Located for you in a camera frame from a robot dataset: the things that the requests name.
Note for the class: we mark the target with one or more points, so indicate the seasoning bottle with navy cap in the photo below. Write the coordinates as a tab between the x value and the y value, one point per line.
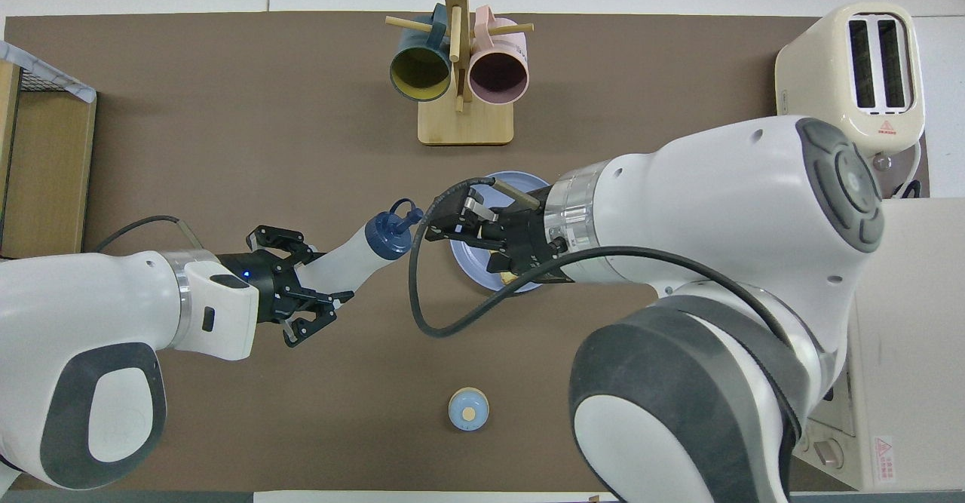
354	250

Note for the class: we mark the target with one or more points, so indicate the wooden mug tree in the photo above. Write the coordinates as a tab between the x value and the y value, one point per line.
466	122

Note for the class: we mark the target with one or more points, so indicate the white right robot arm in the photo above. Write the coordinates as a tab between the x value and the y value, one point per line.
716	209

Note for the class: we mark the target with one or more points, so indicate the white grid-patterned cloth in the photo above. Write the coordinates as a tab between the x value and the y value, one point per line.
45	69

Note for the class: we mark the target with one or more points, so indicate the cream two-slot toaster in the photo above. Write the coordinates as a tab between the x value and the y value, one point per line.
822	88

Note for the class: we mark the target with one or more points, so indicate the teal mug with yellow inside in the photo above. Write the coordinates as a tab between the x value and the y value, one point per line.
420	73

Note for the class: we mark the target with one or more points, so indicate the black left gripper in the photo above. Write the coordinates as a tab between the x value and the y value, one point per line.
260	284

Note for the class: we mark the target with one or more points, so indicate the pink mug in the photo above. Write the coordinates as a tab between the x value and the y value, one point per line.
497	73

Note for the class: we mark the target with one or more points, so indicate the blue round plate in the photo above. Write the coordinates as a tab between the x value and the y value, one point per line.
475	265

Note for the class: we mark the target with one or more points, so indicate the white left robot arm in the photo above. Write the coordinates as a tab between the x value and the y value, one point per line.
75	314

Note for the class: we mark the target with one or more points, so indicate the white toaster oven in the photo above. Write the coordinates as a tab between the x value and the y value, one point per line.
912	307

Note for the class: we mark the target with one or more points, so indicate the brown table mat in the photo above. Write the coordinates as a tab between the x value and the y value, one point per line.
264	111

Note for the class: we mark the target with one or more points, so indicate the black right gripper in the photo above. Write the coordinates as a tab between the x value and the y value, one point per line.
535	243

